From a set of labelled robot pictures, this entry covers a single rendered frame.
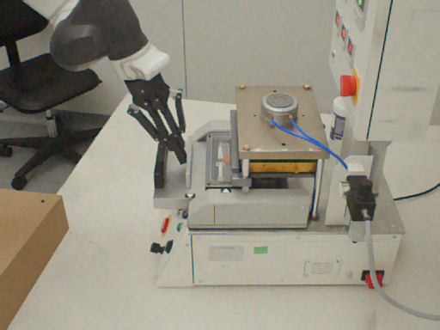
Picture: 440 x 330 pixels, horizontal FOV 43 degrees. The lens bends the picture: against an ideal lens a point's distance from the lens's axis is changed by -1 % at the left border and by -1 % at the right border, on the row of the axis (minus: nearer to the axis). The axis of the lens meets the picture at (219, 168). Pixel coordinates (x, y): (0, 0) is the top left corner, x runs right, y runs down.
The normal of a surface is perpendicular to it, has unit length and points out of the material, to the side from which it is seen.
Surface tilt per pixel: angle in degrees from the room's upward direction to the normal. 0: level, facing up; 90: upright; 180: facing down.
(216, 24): 90
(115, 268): 0
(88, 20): 75
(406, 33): 90
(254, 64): 90
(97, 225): 0
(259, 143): 0
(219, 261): 90
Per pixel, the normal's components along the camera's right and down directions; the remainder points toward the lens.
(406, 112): 0.00, 0.60
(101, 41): 0.73, 0.21
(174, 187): 0.00, -0.80
